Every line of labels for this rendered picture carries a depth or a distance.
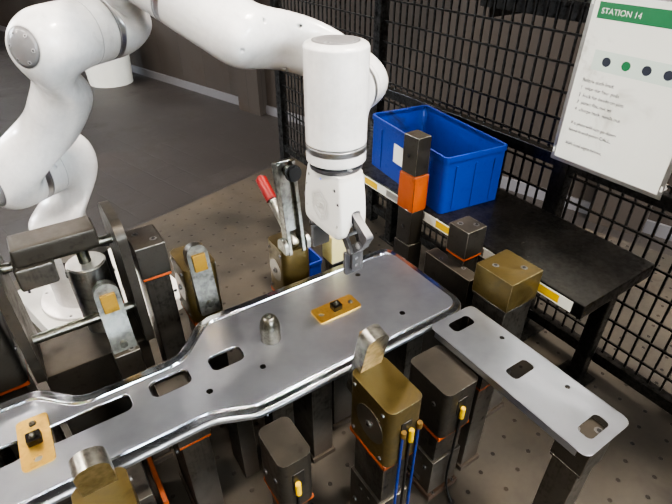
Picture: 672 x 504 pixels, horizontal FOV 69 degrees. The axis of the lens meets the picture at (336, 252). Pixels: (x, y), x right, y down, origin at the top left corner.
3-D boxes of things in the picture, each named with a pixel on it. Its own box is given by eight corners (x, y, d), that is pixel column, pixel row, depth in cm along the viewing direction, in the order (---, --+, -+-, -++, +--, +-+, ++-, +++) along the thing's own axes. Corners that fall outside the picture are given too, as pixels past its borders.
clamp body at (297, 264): (291, 386, 109) (281, 255, 89) (270, 359, 116) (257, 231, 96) (316, 373, 112) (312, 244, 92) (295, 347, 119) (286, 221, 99)
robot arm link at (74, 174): (21, 242, 113) (-18, 146, 99) (86, 205, 127) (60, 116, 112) (59, 258, 109) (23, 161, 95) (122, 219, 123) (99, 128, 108)
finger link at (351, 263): (342, 236, 71) (342, 273, 75) (355, 246, 69) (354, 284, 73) (360, 229, 73) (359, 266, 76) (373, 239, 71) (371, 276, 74)
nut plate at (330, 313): (321, 324, 82) (321, 319, 81) (309, 312, 84) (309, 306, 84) (362, 306, 85) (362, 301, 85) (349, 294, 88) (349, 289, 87)
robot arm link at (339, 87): (325, 124, 73) (294, 146, 66) (324, 28, 65) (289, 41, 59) (378, 133, 70) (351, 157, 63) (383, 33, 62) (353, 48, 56)
